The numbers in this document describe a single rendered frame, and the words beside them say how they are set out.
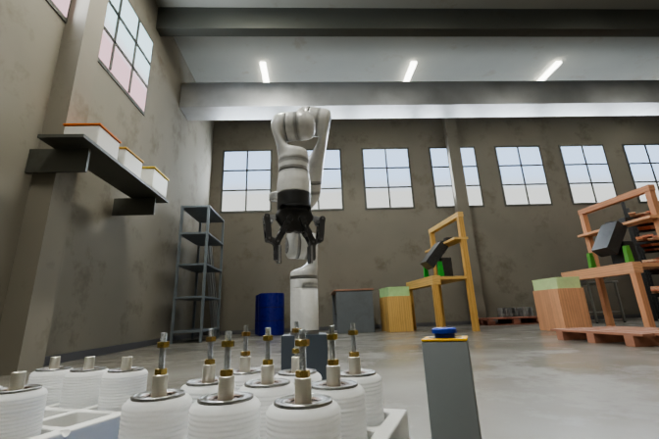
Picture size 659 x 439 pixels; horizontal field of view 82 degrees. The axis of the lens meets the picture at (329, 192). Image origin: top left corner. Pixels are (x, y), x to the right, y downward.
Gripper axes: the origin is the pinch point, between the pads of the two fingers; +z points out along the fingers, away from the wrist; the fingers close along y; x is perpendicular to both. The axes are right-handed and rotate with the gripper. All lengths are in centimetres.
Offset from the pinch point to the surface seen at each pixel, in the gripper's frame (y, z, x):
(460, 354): 19.6, 18.5, -25.9
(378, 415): 11.4, 28.8, -11.9
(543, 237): 795, -147, 632
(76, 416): -42, 31, 25
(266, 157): 131, -378, 823
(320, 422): -4.7, 23.9, -30.7
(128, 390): -32.1, 26.2, 22.9
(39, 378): -53, 24, 37
